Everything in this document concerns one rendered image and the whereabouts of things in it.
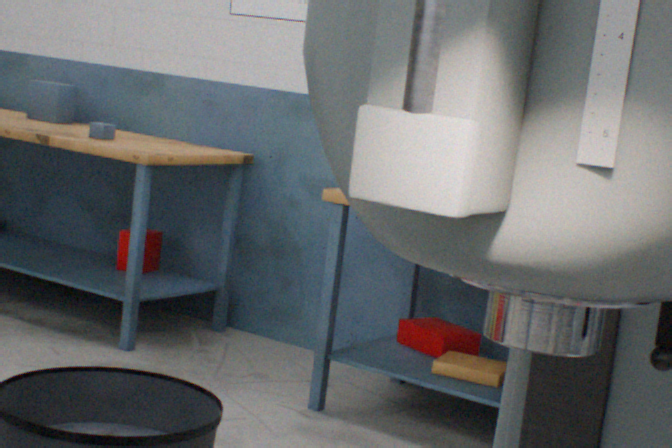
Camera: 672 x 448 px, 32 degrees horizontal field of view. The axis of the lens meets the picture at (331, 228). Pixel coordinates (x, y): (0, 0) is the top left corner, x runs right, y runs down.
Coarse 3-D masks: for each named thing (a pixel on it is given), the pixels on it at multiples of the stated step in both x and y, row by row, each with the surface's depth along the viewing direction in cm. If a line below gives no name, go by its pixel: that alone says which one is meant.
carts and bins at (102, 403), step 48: (0, 384) 249; (48, 384) 263; (96, 384) 269; (144, 384) 270; (192, 384) 265; (0, 432) 235; (48, 432) 225; (96, 432) 262; (144, 432) 266; (192, 432) 234
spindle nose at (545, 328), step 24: (504, 312) 46; (528, 312) 46; (552, 312) 46; (576, 312) 46; (600, 312) 46; (504, 336) 46; (528, 336) 46; (552, 336) 46; (576, 336) 46; (600, 336) 47
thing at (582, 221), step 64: (320, 0) 43; (576, 0) 37; (640, 0) 36; (320, 64) 43; (576, 64) 37; (640, 64) 36; (320, 128) 45; (576, 128) 37; (640, 128) 37; (512, 192) 39; (576, 192) 38; (640, 192) 37; (448, 256) 41; (512, 256) 39; (576, 256) 39; (640, 256) 39
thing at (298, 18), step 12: (240, 0) 577; (252, 0) 573; (264, 0) 569; (276, 0) 565; (288, 0) 561; (300, 0) 558; (240, 12) 577; (252, 12) 573; (264, 12) 569; (276, 12) 565; (288, 12) 562; (300, 12) 558
